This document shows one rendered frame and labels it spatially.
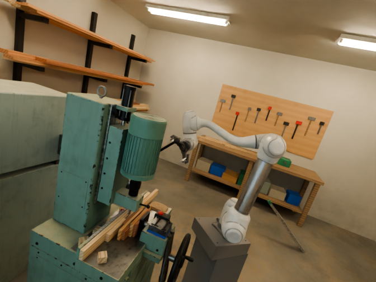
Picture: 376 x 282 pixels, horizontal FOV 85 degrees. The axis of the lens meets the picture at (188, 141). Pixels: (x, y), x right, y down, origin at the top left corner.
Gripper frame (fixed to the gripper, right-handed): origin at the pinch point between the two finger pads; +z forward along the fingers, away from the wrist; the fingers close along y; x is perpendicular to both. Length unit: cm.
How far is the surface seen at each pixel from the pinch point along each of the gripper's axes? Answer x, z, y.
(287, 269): -1, -121, -185
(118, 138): -9.5, 31.2, 19.3
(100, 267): -31, 54, -26
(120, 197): -29.0, 27.5, -7.0
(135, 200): -21.5, 27.4, -11.8
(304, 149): 96, -299, -114
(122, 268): -25, 50, -32
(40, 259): -76, 46, -15
